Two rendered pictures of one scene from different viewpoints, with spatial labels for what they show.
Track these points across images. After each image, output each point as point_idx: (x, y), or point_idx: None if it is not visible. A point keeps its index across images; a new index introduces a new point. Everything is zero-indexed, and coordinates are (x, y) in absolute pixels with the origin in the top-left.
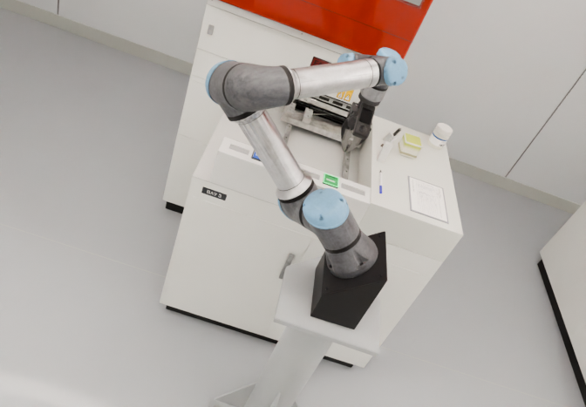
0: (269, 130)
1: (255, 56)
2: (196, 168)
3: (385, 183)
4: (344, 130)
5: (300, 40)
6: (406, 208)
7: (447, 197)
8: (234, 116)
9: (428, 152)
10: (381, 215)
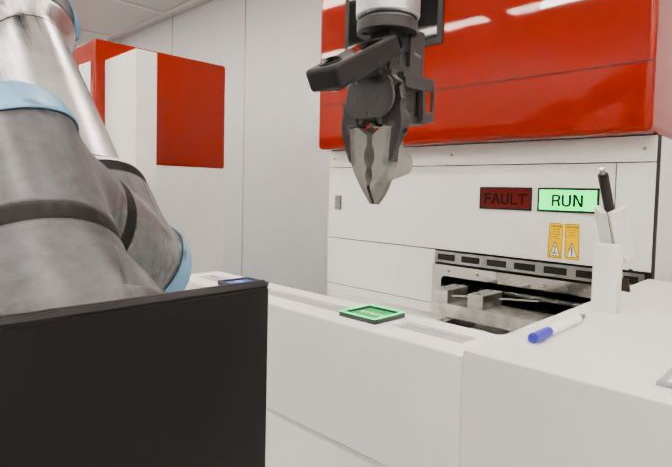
0: (17, 42)
1: (396, 222)
2: None
3: (584, 334)
4: (349, 133)
5: (452, 167)
6: (639, 379)
7: None
8: None
9: None
10: (519, 408)
